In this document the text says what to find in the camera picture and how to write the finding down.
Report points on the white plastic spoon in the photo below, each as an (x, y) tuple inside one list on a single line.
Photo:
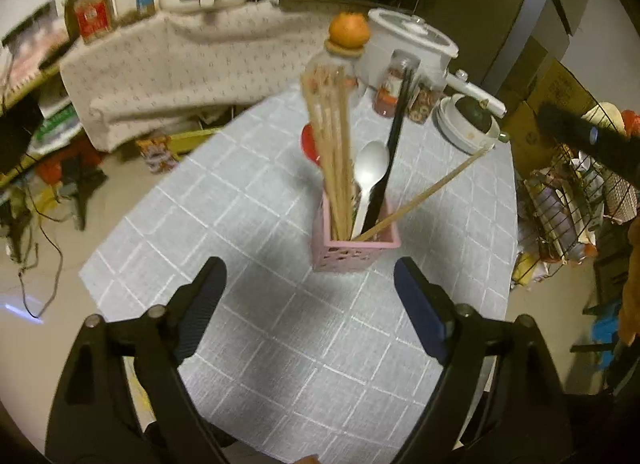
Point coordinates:
[(372, 164)]

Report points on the red plastic spoon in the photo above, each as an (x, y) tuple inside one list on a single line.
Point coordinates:
[(310, 144)]

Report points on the green and white bag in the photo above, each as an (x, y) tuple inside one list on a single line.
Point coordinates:
[(55, 129)]

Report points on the stack of white bowls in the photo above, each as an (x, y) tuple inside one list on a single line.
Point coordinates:
[(460, 137)]

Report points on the grey checked tablecloth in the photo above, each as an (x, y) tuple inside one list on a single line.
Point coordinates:
[(275, 344)]

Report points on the jar of dried slices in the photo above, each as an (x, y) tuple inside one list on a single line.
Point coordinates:
[(422, 107)]

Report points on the dark green squash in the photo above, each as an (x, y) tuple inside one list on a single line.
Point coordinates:
[(470, 112)]

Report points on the colourful snack packet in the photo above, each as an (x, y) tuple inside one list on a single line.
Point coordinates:
[(160, 154)]

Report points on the black devices on floor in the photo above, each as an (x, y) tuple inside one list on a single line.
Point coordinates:
[(80, 189)]

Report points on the red label jar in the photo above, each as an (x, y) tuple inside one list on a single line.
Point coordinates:
[(94, 14)]

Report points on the blue plastic stool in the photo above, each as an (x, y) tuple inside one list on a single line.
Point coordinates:
[(606, 329)]

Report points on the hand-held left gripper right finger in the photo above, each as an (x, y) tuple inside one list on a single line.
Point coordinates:
[(420, 314)]

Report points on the person's right hand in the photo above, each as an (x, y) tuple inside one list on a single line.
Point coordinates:
[(631, 284)]

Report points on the white electric cooking pot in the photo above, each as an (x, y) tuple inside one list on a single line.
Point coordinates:
[(400, 39)]

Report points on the red plastic bag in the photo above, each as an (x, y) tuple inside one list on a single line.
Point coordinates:
[(632, 124)]

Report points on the spice jar with red contents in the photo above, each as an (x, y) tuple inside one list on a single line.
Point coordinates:
[(387, 94)]

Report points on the wooden chopstick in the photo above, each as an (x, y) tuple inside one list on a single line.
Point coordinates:
[(435, 189)]

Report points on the cardboard boxes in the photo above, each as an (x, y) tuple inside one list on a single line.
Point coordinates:
[(550, 89)]

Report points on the grey refrigerator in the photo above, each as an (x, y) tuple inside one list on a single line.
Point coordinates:
[(500, 4)]

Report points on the glass jar with cork lid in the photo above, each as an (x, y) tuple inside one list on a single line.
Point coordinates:
[(350, 69)]

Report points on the floral counter cloth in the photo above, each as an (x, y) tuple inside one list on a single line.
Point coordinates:
[(165, 69)]

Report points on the orange fruit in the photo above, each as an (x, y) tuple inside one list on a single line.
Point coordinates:
[(349, 29)]

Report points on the pink perforated utensil holder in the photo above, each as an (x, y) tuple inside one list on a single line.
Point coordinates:
[(355, 256)]

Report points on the person's left hand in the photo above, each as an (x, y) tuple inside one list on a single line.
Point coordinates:
[(309, 460)]

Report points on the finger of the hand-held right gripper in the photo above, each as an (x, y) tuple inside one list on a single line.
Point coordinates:
[(575, 129)]

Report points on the pale straw hat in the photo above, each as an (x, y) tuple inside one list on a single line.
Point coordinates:
[(605, 117)]

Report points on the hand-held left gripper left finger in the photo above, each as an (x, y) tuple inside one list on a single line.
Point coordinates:
[(200, 314)]

